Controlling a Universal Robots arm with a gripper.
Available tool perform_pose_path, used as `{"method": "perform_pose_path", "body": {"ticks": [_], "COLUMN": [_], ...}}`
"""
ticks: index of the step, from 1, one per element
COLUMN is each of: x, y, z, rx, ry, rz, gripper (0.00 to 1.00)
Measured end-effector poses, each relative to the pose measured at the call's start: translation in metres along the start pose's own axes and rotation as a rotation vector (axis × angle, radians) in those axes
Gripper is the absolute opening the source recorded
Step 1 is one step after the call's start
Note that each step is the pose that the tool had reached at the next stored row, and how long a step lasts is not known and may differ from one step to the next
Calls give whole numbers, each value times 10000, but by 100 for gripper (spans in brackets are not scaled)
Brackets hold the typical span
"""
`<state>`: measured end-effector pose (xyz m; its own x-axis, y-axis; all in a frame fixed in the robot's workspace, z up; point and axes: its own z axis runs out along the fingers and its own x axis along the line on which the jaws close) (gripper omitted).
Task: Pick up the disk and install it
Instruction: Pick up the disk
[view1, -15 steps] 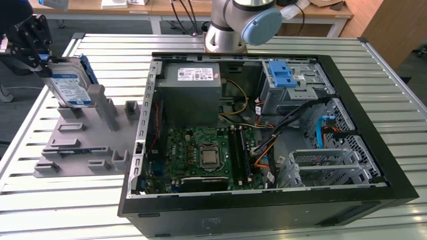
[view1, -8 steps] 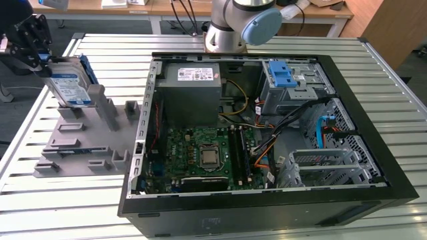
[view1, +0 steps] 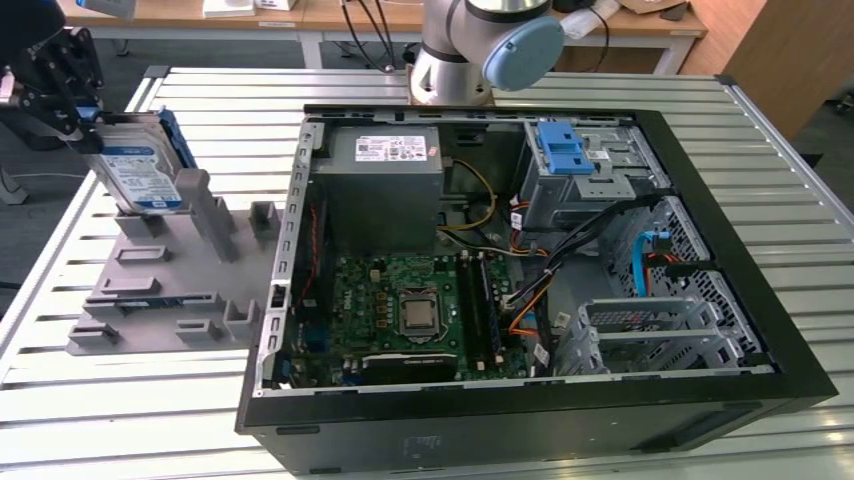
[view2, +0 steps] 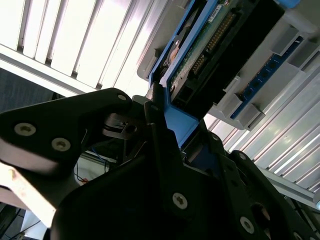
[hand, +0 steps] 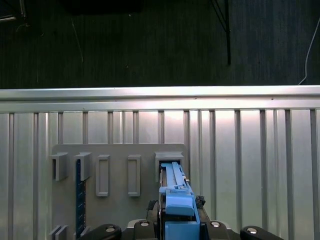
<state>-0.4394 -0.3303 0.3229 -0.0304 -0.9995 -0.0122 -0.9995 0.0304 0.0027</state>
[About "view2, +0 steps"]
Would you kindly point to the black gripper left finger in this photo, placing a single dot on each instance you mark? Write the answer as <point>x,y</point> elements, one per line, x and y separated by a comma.
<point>62,117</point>

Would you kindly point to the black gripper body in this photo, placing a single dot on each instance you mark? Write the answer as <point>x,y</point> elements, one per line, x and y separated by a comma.
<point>120,212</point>

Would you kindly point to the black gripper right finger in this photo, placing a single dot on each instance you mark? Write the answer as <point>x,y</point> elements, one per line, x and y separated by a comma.
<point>237,190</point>

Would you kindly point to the hard disk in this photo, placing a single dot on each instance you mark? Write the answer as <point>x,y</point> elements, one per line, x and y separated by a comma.
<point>182,117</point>

